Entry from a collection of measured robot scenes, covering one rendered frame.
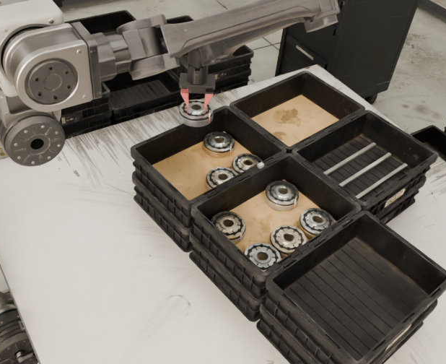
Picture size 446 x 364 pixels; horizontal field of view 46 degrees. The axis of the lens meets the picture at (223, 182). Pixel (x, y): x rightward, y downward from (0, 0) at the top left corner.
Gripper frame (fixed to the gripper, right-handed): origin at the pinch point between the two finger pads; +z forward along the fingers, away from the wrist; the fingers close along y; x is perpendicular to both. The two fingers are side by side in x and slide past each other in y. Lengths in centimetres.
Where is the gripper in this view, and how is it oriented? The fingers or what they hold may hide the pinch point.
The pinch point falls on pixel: (196, 105)
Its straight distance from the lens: 157.5
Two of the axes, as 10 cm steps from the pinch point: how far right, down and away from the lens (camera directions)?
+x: 0.2, 6.8, -7.4
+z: -0.7, 7.4, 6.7
